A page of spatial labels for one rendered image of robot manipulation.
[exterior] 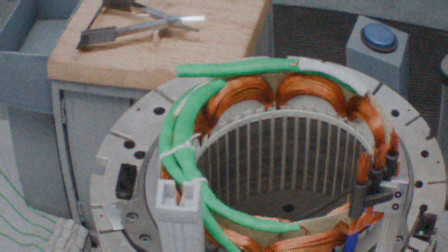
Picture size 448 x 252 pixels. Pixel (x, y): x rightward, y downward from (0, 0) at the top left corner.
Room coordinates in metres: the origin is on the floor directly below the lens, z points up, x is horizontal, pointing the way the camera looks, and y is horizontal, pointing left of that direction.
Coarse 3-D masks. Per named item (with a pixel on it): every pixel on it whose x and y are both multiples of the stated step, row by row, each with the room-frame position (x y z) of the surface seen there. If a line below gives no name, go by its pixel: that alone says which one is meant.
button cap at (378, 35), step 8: (368, 24) 0.94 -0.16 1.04; (376, 24) 0.94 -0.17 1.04; (368, 32) 0.92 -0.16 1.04; (376, 32) 0.92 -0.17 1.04; (384, 32) 0.92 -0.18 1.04; (368, 40) 0.91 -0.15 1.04; (376, 40) 0.91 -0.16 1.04; (384, 40) 0.91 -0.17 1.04; (392, 40) 0.91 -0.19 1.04; (384, 48) 0.90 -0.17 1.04
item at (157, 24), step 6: (138, 24) 0.87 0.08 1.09; (144, 24) 0.87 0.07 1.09; (150, 24) 0.87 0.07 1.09; (156, 24) 0.87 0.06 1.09; (162, 24) 0.87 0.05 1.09; (168, 24) 0.87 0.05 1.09; (120, 30) 0.87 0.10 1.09; (126, 30) 0.86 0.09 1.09; (132, 30) 0.86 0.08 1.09; (138, 30) 0.87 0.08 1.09; (144, 30) 0.87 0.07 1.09; (120, 36) 0.86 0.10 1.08
